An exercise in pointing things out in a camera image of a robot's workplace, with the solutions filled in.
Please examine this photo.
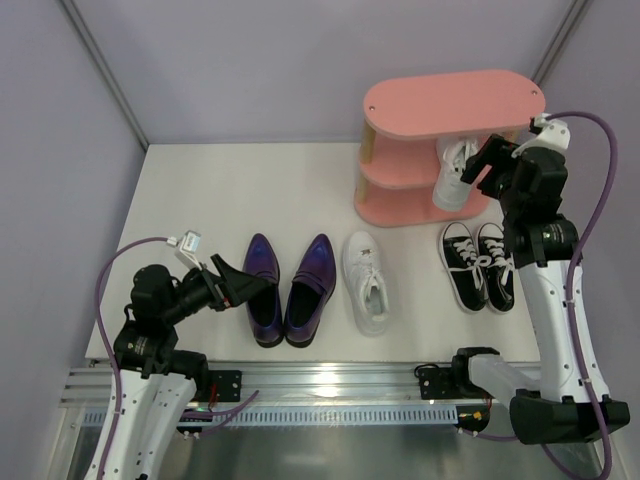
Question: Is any white sneaker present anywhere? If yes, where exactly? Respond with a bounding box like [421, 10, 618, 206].
[432, 137, 479, 212]
[342, 231, 390, 337]

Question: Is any black canvas sneaker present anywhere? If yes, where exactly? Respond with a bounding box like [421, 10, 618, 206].
[477, 223, 515, 313]
[439, 222, 490, 313]

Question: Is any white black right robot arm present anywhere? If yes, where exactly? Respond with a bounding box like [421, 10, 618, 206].
[452, 134, 630, 445]

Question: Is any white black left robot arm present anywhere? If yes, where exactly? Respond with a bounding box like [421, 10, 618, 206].
[86, 255, 270, 479]

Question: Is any purple loafer left shoe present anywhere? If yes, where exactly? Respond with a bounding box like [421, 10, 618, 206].
[243, 233, 284, 348]

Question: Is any purple loafer shoe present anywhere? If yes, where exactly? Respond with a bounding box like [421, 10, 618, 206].
[284, 233, 337, 348]
[243, 233, 284, 348]

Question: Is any purple loafer right shoe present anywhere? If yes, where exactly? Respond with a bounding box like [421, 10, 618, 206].
[284, 233, 337, 348]

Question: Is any pink shoe shelf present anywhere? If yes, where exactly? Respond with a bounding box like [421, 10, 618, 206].
[354, 69, 546, 227]

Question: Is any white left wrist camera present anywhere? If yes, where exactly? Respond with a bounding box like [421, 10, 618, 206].
[166, 230, 203, 270]

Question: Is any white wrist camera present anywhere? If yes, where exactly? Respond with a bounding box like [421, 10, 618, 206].
[166, 230, 203, 270]
[522, 113, 571, 154]

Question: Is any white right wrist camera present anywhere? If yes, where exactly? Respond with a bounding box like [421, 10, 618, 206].
[522, 113, 571, 154]

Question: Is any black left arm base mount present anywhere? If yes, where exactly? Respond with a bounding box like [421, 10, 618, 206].
[193, 369, 242, 404]

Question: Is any aluminium rail frame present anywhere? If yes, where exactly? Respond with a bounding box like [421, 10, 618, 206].
[59, 359, 606, 411]

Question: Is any white slotted cable duct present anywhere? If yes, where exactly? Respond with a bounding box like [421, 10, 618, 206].
[82, 405, 459, 427]

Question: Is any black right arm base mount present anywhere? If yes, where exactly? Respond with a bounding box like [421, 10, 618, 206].
[414, 363, 484, 400]

